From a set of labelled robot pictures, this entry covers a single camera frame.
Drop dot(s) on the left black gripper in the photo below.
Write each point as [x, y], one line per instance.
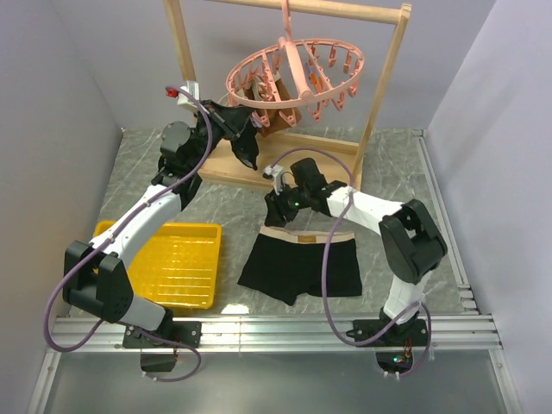
[230, 120]

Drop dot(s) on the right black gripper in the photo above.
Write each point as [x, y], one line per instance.
[274, 216]

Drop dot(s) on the purple clothes clip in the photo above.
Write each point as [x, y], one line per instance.
[256, 123]

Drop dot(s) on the black underwear beige waistband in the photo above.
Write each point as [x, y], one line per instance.
[284, 264]

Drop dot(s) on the pink round clip hanger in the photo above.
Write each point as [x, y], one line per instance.
[312, 73]

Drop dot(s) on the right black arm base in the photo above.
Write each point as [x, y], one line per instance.
[401, 349]

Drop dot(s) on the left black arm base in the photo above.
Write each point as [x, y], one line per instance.
[160, 349]

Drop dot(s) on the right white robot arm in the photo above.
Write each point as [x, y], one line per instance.
[413, 244]

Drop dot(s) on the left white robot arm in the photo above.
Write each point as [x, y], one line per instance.
[97, 270]

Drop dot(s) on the yellow plastic tray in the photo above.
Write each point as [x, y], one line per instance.
[177, 267]

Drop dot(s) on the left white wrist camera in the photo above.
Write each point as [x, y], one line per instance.
[186, 94]

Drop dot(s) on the aluminium mounting rail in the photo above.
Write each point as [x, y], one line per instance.
[284, 364]

